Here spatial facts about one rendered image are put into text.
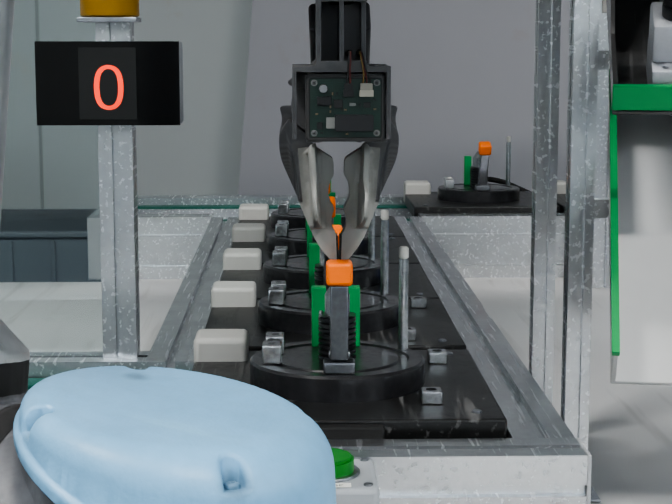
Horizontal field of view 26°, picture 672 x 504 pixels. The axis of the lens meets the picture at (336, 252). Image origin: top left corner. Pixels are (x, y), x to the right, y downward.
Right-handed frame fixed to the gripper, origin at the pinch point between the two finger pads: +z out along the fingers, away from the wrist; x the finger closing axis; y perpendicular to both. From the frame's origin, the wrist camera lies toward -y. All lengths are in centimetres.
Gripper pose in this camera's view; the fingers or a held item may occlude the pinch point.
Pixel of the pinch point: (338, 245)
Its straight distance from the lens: 111.9
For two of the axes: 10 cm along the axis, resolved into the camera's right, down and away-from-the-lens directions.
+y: 0.3, 1.5, -9.9
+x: 10.0, 0.0, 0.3
